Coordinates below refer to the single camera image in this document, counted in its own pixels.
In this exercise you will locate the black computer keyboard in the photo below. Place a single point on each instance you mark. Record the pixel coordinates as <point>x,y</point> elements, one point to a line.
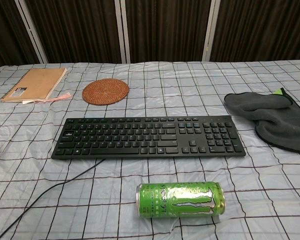
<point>150,150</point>

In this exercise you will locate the blue checked tablecloth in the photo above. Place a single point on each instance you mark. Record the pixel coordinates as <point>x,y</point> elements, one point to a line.
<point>165,87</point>

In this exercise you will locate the round woven rattan coaster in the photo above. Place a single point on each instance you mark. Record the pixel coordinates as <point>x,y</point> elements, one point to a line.
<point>105,91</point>

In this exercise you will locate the green energy drink can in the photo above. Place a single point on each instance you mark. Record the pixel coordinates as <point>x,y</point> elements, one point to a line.
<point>180,200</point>

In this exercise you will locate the pink tassel bookmark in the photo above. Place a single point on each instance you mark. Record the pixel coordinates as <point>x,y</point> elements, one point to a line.
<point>62,97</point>

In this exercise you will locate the brown spiral notebook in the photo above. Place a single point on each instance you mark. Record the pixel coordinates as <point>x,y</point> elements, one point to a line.
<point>36,83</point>

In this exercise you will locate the dark grey microfibre cloth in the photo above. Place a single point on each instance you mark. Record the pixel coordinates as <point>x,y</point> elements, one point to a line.
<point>277,122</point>

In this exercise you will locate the white partition frame post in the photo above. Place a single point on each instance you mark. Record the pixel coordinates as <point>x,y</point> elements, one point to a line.
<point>211,30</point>
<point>125,30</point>
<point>31,30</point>

